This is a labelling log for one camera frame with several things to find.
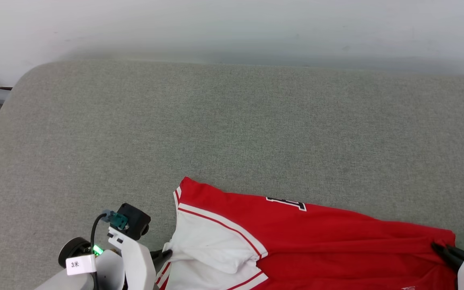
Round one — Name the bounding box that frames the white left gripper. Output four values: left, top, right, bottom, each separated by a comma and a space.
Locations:
107, 226, 173, 290

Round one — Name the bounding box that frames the red and white Bulls jersey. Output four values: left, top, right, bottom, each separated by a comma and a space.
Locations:
155, 176, 459, 290

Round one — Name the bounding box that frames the grey fabric sofa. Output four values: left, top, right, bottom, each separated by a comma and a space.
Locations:
0, 60, 464, 290

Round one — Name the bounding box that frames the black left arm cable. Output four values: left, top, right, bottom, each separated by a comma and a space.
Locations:
90, 209, 129, 290

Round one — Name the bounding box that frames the white cable label tag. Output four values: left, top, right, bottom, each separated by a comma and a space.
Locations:
66, 254, 97, 276

